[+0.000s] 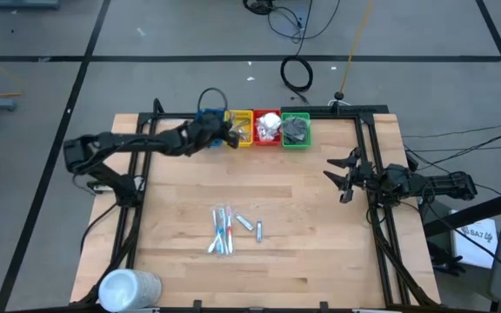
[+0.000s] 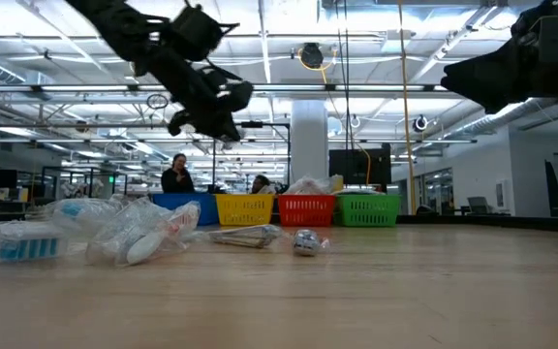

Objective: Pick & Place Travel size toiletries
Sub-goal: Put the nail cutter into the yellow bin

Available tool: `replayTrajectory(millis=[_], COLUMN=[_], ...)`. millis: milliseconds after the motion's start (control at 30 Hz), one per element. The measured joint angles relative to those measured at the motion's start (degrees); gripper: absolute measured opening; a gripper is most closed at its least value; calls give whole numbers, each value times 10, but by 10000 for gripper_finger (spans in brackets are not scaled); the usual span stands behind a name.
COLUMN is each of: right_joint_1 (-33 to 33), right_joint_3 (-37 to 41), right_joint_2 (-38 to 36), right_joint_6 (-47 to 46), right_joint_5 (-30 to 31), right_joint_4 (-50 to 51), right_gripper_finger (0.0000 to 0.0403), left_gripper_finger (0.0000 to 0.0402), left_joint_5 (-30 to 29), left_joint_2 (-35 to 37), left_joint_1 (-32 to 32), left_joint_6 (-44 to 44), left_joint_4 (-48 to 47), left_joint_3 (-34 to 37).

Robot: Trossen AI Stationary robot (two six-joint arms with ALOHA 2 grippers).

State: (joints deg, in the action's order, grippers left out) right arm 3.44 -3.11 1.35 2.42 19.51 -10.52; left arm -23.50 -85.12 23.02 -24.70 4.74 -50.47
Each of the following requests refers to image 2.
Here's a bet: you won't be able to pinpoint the bagged red toothbrush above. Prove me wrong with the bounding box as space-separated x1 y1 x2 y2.
83 196 205 269

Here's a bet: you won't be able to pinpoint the bagged blue toothbrush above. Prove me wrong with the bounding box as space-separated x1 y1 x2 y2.
41 195 125 238
0 218 70 265

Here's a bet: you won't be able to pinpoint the blue plastic basket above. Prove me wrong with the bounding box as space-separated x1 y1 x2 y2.
150 192 218 228

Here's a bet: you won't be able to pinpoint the silver ceiling duct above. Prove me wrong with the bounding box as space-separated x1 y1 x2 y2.
432 99 554 143

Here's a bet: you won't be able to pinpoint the white building column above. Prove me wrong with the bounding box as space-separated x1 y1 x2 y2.
290 99 330 188

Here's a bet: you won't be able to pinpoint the grey office chair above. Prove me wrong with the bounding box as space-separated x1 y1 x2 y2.
466 195 492 215

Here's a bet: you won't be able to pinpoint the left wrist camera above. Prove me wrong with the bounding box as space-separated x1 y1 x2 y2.
161 3 240 63

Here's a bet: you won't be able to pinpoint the bagged silver nail clipper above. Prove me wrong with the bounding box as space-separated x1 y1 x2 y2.
290 228 331 258
206 223 285 250

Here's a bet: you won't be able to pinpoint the green plastic basket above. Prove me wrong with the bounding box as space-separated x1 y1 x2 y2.
332 193 402 228

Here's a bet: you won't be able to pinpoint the yellow plastic basket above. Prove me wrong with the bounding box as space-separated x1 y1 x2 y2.
214 193 275 227

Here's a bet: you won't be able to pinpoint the black monitor on stand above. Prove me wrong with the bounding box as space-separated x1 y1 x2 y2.
327 144 393 186

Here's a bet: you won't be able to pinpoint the bagged white cotton balls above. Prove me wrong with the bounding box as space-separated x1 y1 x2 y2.
295 174 339 197

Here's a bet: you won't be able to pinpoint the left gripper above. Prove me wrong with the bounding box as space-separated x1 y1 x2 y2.
133 44 255 143

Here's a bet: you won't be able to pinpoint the red plastic basket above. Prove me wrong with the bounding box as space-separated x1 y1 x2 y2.
277 193 337 228

